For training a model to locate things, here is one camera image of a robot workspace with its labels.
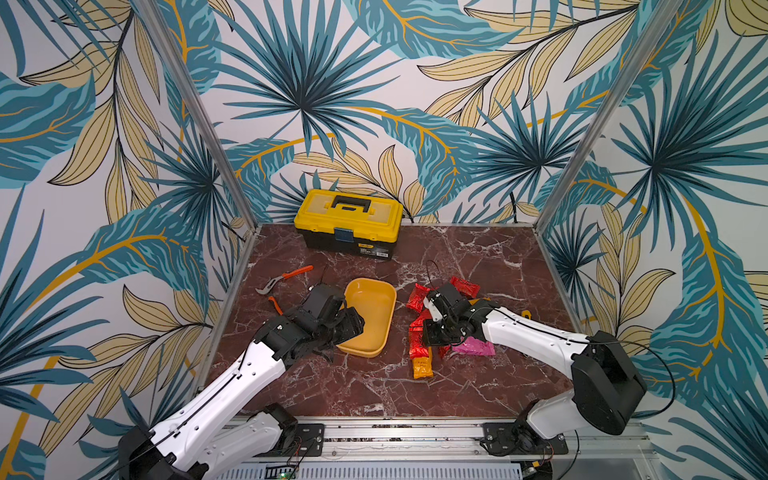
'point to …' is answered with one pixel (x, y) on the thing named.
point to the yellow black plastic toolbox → (349, 224)
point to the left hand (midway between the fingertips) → (355, 330)
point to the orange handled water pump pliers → (266, 290)
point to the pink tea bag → (477, 346)
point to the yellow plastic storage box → (377, 303)
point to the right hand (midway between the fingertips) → (421, 336)
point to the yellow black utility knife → (526, 313)
